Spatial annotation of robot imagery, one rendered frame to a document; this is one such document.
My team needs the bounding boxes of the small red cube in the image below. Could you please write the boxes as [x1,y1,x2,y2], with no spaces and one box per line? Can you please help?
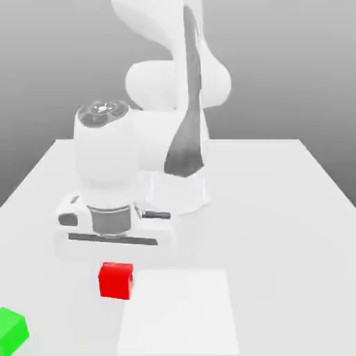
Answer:
[97,261,134,300]

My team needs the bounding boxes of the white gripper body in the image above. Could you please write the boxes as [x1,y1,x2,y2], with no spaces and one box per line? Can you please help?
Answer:
[53,224,175,264]

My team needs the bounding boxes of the small green cube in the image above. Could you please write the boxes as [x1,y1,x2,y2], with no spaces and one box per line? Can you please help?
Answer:
[0,307,30,356]

